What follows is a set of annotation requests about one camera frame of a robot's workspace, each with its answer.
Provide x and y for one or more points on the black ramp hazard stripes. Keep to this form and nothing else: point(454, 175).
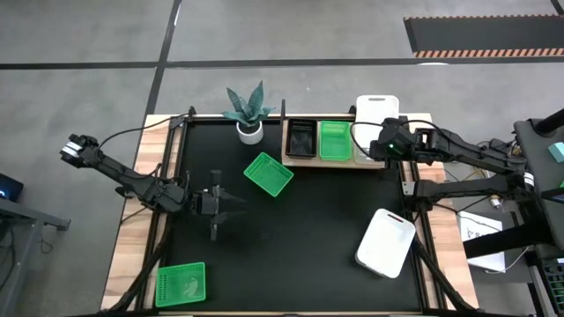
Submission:
point(484, 35)

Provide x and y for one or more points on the black plastic basket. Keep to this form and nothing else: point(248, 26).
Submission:
point(302, 141)

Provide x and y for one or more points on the grey desk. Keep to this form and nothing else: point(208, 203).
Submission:
point(26, 211)

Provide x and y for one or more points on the grey equipment cart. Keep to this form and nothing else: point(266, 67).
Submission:
point(535, 149)

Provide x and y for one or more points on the green plastic basket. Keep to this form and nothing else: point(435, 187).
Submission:
point(180, 286)
point(269, 174)
point(335, 141)

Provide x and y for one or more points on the backlit keyboard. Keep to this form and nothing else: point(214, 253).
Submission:
point(555, 282)

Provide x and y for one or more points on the white paper sheet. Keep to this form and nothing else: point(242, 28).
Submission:
point(473, 224)

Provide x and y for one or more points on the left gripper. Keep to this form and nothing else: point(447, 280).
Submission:
point(205, 202)

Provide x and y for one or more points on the wooden holder tray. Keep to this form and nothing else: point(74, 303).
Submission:
point(326, 164)

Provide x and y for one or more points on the white cutting board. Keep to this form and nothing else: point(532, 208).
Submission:
point(374, 108)
point(385, 244)

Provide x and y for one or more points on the yellow connector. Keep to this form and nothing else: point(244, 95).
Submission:
point(496, 201)

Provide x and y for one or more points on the black aluminium rig frame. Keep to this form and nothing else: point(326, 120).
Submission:
point(142, 282)

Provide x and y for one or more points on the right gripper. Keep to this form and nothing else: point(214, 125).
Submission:
point(388, 136)

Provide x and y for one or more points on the teal block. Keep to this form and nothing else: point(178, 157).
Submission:
point(557, 152)

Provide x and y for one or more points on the black power adapter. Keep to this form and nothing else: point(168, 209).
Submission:
point(500, 142)

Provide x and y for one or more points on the black table mat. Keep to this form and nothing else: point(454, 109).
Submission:
point(308, 246)

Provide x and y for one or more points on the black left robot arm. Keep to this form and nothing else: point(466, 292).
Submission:
point(132, 180)

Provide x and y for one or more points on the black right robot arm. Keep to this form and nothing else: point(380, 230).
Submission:
point(476, 152)

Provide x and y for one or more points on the potted snake plant white pot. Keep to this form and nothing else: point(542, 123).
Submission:
point(250, 132)

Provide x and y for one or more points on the black device blue light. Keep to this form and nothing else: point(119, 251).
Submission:
point(11, 187)

